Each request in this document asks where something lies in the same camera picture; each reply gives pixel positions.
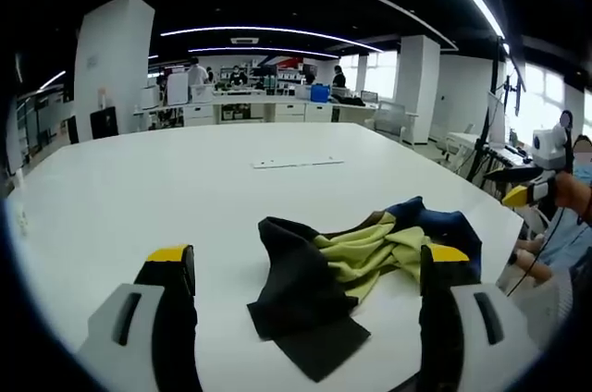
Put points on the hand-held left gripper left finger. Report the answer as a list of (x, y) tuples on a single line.
[(139, 318)]

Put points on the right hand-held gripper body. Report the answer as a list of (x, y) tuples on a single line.
[(550, 147)]

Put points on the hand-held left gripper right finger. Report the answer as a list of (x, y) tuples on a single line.
[(467, 318)]

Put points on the black yellow blue garment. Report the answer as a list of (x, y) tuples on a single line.
[(300, 281)]

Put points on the person's right hand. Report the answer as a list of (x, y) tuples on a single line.
[(573, 193)]

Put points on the white side desk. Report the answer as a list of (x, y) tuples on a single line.
[(490, 147)]

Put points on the black monitor stand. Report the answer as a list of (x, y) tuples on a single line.
[(497, 105)]

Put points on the white mesh office chair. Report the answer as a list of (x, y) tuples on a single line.
[(392, 118)]

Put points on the black chair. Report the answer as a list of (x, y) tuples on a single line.
[(104, 121)]

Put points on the blue storage box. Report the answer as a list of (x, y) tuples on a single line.
[(320, 93)]

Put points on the white board panel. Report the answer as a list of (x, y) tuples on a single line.
[(177, 88)]

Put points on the white cabinet counter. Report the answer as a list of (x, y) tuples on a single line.
[(259, 111)]

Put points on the long ceiling light strip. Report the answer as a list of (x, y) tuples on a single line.
[(263, 51), (273, 32)]

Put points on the ceiling air vent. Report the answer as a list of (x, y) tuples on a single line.
[(244, 40)]

